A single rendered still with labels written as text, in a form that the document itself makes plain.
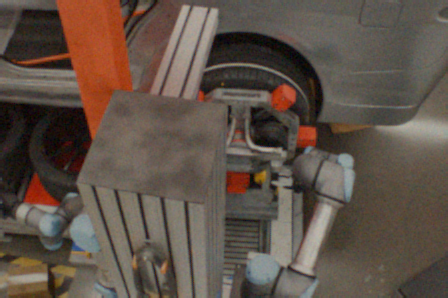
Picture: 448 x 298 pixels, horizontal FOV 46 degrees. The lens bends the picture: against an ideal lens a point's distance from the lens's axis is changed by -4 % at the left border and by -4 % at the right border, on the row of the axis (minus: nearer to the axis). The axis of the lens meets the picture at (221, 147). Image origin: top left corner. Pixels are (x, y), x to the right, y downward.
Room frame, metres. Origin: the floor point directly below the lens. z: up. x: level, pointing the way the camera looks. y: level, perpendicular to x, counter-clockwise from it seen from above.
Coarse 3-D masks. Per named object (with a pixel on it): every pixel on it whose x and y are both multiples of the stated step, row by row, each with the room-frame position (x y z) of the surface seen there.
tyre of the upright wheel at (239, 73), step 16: (224, 48) 1.92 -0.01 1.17; (240, 48) 1.91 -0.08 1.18; (256, 48) 1.92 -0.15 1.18; (208, 64) 1.84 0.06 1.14; (256, 64) 1.81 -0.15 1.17; (272, 64) 1.84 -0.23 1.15; (288, 64) 1.89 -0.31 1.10; (208, 80) 1.74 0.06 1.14; (224, 80) 1.73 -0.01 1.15; (240, 80) 1.73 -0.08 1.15; (256, 80) 1.72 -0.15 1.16; (272, 80) 1.73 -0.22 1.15; (288, 80) 1.78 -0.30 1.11; (304, 80) 1.90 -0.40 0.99; (304, 112) 1.71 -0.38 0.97
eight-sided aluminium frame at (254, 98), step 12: (216, 96) 1.66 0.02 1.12; (228, 96) 1.66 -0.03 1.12; (240, 96) 1.67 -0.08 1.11; (252, 96) 1.68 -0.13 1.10; (264, 96) 1.66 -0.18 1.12; (288, 120) 1.63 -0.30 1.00; (288, 132) 1.67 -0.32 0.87; (288, 144) 1.63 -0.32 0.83; (288, 156) 1.63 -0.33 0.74; (252, 168) 1.64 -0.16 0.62; (264, 168) 1.64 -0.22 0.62
